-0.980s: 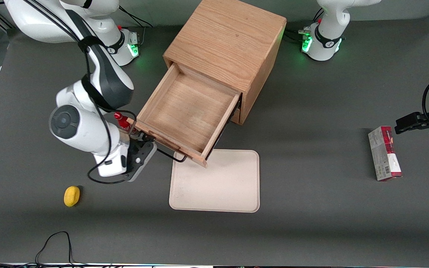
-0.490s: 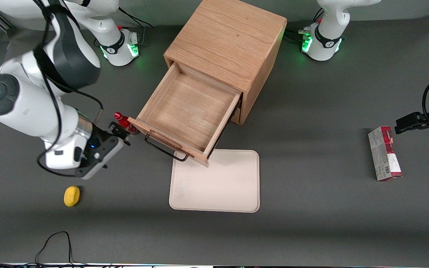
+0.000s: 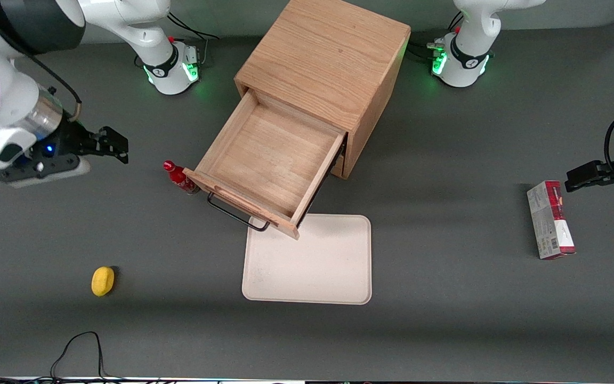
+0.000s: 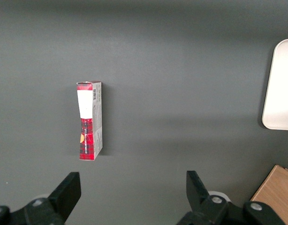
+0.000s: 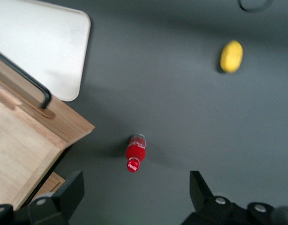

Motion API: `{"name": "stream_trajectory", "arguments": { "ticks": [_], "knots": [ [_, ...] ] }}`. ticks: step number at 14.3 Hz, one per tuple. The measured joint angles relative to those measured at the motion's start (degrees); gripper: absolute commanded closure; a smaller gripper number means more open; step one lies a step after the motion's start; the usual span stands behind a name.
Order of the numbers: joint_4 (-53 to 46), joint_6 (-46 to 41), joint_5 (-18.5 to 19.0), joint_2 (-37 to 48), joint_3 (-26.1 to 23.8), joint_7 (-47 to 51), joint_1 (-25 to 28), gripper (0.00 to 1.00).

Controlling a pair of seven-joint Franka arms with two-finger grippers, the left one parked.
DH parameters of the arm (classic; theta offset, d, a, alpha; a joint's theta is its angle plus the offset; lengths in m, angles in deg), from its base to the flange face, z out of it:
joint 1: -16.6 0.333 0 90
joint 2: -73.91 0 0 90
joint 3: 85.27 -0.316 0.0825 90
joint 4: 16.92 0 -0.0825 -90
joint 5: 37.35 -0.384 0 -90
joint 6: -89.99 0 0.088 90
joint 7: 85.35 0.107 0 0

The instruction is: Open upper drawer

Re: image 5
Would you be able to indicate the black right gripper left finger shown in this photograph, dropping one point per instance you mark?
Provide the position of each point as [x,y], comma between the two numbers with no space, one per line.
[64,197]

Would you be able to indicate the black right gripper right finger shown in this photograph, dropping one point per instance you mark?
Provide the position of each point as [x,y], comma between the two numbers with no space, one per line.
[209,206]

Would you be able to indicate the wooden two-drawer cabinet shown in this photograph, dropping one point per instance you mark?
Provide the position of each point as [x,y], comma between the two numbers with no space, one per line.
[17,152]

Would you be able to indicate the yellow lemon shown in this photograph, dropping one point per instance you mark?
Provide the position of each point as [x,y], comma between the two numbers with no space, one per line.
[231,56]

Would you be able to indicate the red cola bottle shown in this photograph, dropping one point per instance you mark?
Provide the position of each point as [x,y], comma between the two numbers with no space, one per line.
[135,152]

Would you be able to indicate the cream rectangular tray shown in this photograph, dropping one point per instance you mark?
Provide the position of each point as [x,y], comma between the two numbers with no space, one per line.
[40,35]

